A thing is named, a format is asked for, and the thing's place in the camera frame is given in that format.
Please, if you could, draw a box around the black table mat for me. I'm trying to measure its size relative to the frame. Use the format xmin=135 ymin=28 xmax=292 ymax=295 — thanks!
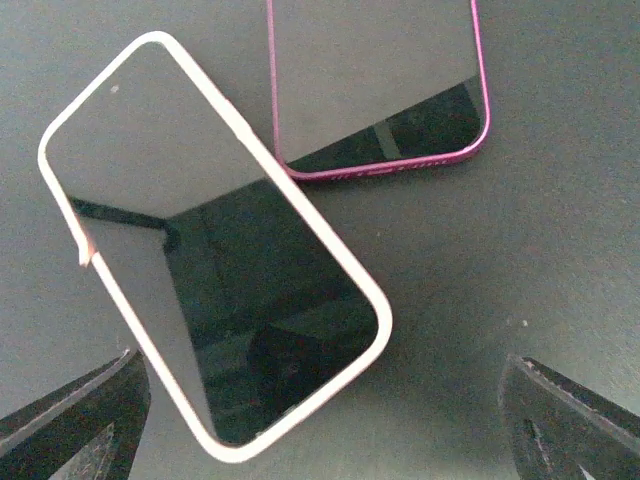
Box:
xmin=1 ymin=1 xmax=639 ymax=479

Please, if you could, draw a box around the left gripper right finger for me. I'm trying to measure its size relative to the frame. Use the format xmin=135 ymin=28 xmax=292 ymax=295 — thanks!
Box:
xmin=498 ymin=354 xmax=639 ymax=479

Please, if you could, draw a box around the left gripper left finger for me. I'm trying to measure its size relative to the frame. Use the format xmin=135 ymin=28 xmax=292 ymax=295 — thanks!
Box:
xmin=1 ymin=350 xmax=150 ymax=479

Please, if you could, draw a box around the magenta bare phone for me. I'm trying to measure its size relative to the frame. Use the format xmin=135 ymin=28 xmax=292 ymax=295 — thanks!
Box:
xmin=266 ymin=1 xmax=491 ymax=181

